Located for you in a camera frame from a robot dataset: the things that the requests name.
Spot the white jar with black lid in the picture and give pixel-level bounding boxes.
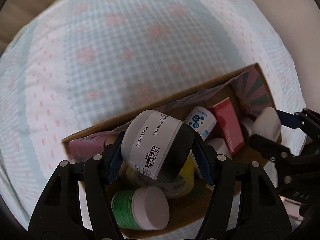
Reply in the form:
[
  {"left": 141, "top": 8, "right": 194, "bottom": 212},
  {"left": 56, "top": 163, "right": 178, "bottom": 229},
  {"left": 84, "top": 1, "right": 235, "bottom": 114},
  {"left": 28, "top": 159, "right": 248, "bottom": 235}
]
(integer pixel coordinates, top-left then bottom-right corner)
[{"left": 121, "top": 110, "right": 196, "bottom": 183}]

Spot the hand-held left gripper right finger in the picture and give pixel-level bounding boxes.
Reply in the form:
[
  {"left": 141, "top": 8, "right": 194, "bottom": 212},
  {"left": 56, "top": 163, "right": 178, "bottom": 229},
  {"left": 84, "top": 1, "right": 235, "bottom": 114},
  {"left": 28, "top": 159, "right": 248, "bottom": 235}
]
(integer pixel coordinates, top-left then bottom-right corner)
[{"left": 191, "top": 131, "right": 293, "bottom": 240}]

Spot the yellow tape roll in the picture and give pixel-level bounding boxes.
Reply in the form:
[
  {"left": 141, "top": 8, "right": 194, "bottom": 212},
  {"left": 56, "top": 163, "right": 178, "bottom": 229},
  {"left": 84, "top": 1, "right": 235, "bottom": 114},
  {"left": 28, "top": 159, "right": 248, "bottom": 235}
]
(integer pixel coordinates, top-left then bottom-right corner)
[{"left": 126, "top": 152, "right": 195, "bottom": 199}]

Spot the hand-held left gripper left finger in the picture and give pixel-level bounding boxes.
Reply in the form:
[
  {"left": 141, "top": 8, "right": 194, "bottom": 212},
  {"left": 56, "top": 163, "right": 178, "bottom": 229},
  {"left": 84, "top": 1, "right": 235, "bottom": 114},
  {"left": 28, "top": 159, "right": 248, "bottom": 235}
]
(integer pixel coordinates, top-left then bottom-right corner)
[{"left": 28, "top": 130, "right": 126, "bottom": 240}]

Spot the plain white jar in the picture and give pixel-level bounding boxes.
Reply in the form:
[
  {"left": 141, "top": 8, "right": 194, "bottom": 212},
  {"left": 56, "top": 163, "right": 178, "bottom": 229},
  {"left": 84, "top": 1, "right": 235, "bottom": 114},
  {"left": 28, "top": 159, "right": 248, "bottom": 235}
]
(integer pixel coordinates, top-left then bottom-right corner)
[{"left": 253, "top": 107, "right": 282, "bottom": 143}]

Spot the red carton box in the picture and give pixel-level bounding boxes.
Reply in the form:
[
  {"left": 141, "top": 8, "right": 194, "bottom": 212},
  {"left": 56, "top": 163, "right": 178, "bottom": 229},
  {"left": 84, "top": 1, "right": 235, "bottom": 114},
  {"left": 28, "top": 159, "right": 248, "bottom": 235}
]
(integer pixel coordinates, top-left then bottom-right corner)
[{"left": 207, "top": 98, "right": 245, "bottom": 156}]

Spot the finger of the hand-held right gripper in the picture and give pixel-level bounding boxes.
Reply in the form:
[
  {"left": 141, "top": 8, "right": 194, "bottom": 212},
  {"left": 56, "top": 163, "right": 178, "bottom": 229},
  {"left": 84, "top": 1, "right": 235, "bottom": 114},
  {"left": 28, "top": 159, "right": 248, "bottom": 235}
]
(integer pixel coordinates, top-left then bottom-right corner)
[
  {"left": 276, "top": 108, "right": 320, "bottom": 142},
  {"left": 249, "top": 134, "right": 298, "bottom": 167}
]

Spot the white bottle with printed label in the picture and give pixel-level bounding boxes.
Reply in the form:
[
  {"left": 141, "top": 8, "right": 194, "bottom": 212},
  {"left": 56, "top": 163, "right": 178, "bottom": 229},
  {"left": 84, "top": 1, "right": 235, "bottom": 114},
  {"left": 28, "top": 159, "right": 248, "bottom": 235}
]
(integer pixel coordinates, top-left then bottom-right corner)
[{"left": 184, "top": 106, "right": 217, "bottom": 142}]

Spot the green jar with white lid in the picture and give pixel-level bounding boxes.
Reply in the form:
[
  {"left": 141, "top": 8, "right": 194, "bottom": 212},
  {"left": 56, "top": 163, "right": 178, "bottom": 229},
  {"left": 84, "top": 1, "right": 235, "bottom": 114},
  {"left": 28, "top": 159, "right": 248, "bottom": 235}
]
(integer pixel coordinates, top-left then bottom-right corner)
[{"left": 111, "top": 187, "right": 170, "bottom": 231}]

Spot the pink patterned cardboard box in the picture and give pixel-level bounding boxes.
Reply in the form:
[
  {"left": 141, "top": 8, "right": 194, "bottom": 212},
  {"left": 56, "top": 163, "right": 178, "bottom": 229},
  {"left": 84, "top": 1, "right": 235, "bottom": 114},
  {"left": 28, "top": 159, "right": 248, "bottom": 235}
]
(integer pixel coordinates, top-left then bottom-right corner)
[{"left": 62, "top": 64, "right": 283, "bottom": 240}]

